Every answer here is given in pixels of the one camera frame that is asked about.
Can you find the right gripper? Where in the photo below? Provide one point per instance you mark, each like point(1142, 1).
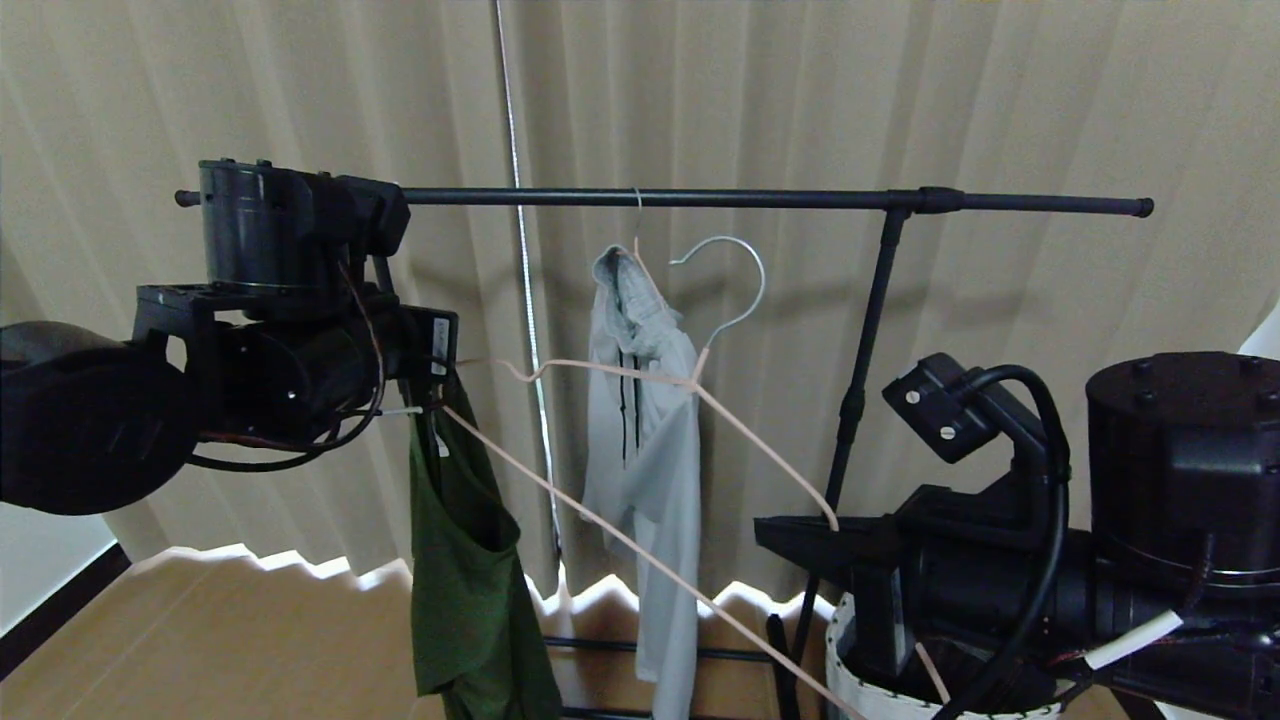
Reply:
point(960, 580)

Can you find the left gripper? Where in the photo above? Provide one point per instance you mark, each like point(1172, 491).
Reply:
point(300, 370)

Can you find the green garment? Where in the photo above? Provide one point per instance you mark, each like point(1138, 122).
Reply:
point(470, 580)

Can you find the pale grey shorts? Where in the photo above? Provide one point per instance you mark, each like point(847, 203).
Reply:
point(650, 480)

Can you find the pink clothes hanger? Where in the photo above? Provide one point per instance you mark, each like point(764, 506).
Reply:
point(636, 230)
point(697, 375)

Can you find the white laundry basket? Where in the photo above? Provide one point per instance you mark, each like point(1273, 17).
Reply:
point(850, 690)

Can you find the black clothes rack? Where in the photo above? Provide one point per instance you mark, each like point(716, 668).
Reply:
point(700, 197)

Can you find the beige curtain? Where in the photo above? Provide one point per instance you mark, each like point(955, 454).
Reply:
point(1000, 100)

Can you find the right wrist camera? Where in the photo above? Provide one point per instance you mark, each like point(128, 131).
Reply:
point(940, 410)

